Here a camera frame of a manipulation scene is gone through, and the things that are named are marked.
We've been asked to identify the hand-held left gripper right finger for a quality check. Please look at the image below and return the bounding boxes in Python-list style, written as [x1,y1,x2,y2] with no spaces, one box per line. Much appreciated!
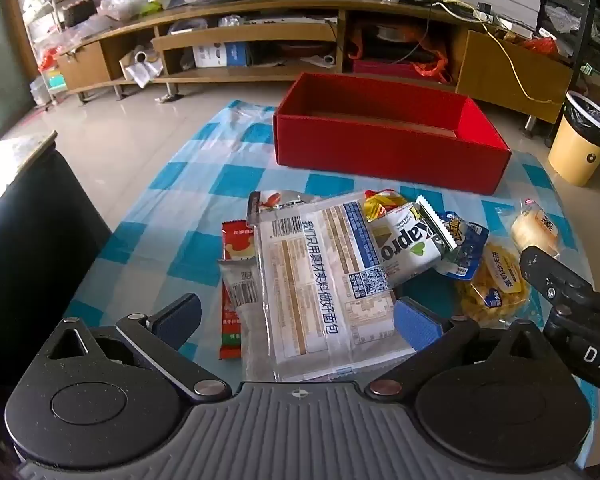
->
[367,296,576,401]

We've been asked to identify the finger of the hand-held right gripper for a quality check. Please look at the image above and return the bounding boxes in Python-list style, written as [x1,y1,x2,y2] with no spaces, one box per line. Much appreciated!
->
[517,245,600,312]

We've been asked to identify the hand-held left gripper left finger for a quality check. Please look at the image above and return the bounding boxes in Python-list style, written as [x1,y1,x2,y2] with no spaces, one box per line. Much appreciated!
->
[42,293,233,404]

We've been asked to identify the round bread packet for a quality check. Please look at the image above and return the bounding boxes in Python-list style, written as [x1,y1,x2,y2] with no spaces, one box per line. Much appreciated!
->
[510,199,563,258]

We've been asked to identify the yellow chips packet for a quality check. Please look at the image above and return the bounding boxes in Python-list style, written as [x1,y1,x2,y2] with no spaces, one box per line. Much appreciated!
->
[455,242,531,326]

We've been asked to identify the small silver snack packet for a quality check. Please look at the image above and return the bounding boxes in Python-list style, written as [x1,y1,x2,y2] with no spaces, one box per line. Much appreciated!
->
[216,257,266,321]

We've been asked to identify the white green wafer packet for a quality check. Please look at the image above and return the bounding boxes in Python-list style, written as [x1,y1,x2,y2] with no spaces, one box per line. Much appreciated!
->
[370,195,458,291]

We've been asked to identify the blue snack packet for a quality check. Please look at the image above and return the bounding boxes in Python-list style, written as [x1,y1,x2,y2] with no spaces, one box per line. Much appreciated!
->
[432,210,491,281]

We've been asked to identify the long red snack packet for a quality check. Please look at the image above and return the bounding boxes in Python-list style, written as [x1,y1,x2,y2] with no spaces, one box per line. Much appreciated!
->
[219,221,257,361]

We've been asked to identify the large clear bread packet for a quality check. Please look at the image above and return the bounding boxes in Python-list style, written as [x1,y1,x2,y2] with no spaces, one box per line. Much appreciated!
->
[245,197,416,383]

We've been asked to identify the yellow red snack packet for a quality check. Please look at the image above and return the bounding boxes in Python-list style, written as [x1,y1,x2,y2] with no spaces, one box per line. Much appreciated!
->
[362,189,411,223]

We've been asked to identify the white packet with red print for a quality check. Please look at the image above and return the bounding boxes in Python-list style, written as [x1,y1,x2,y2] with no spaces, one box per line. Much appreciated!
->
[247,190,316,226]

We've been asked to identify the red cardboard box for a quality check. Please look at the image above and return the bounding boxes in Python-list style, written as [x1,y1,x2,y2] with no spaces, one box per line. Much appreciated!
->
[272,71,512,196]

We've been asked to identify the yellow trash bin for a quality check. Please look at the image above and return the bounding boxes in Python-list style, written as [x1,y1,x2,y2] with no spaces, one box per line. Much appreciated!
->
[547,91,600,187]

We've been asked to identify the blue white checkered mat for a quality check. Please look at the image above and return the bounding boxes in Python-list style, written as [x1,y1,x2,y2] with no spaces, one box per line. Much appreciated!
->
[65,100,600,471]

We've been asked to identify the dark furniture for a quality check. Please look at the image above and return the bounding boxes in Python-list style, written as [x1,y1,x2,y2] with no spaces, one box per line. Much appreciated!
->
[0,147,113,411]

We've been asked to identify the red plastic bag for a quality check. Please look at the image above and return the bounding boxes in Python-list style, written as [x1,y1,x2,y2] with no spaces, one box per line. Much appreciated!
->
[522,36,562,57]

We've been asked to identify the orange plastic bag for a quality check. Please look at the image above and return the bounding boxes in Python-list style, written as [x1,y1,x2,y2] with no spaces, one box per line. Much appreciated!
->
[347,25,453,83]

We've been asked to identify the white power strip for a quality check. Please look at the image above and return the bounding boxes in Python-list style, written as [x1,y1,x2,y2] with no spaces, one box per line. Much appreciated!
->
[495,12,533,33]

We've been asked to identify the white paper bag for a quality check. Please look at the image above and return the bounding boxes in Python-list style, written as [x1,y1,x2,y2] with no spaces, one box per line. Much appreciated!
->
[119,45,164,89]

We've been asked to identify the flat red box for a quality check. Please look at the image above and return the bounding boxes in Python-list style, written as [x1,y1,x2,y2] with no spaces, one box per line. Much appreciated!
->
[352,59,438,79]

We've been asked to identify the white blue carton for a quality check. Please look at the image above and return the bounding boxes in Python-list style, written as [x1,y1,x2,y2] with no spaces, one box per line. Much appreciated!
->
[194,41,254,69]

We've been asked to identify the white trolley shelf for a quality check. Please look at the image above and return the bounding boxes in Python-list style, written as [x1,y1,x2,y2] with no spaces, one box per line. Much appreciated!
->
[22,0,81,108]

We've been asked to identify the wooden tv stand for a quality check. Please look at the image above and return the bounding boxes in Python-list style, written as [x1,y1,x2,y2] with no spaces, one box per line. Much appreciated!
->
[55,0,573,126]

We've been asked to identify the white set-top box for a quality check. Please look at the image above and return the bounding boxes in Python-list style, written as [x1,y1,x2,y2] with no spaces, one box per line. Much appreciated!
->
[245,15,332,27]

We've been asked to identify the glass sliding door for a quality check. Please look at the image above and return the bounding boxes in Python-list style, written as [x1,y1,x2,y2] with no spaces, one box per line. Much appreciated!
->
[0,0,38,146]

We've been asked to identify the white plastic bags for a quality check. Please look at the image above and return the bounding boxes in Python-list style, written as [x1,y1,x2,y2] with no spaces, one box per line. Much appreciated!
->
[100,0,161,23]

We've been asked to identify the yellow cable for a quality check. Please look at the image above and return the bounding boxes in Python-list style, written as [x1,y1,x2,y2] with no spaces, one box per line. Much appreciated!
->
[432,0,568,107]

